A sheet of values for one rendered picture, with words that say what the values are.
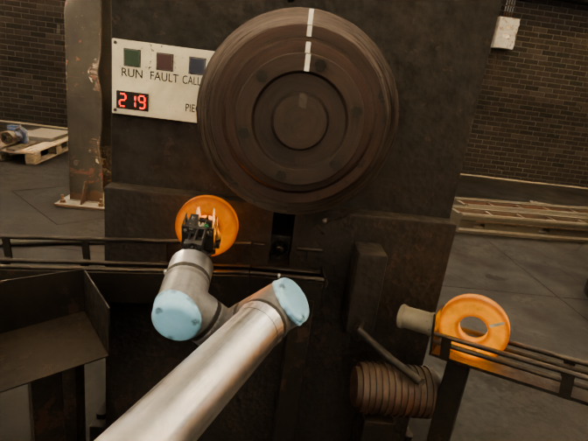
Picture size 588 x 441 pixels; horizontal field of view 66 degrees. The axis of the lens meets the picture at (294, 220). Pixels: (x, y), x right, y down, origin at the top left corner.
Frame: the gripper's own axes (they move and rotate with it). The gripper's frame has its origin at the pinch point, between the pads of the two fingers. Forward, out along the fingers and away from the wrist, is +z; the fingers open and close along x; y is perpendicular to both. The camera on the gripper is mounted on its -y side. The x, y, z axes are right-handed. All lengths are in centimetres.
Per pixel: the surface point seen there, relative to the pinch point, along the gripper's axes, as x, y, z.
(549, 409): -143, -93, 21
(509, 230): -248, -157, 260
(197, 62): 6.9, 31.6, 21.7
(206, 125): 1.6, 22.2, 5.8
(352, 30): -28, 46, 13
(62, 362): 23.3, -15.4, -34.1
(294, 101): -17.5, 32.9, -0.6
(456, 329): -61, -10, -20
